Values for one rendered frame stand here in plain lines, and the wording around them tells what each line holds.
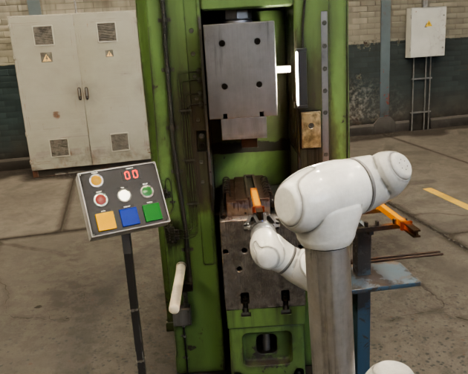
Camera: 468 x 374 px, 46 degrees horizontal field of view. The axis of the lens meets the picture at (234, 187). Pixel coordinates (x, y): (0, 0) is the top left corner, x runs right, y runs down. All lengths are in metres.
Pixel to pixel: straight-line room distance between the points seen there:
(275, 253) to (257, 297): 0.96
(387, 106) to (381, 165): 8.13
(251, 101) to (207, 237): 0.73
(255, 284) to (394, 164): 1.47
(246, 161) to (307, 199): 1.84
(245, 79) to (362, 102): 6.83
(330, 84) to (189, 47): 0.66
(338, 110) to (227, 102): 0.54
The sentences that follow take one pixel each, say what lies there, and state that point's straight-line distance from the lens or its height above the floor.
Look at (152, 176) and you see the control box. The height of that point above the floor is 1.14.
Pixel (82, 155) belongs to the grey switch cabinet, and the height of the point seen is 0.25.
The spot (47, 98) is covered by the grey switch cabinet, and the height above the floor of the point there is 1.05.
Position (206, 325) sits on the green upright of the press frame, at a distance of 2.91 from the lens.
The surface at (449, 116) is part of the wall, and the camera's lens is 9.97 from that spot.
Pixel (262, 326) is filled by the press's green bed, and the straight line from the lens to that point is 2.70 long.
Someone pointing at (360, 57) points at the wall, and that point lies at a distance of 9.08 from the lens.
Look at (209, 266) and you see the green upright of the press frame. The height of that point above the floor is 0.61.
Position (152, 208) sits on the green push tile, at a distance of 2.36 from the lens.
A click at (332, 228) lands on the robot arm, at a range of 1.16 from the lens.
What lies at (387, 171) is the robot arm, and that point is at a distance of 1.23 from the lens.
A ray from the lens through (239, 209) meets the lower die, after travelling 2.51.
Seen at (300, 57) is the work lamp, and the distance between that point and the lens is 2.51.
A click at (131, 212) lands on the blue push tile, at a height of 1.02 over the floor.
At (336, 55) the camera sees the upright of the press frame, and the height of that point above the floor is 1.60.
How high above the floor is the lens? 1.72
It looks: 16 degrees down
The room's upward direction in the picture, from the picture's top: 3 degrees counter-clockwise
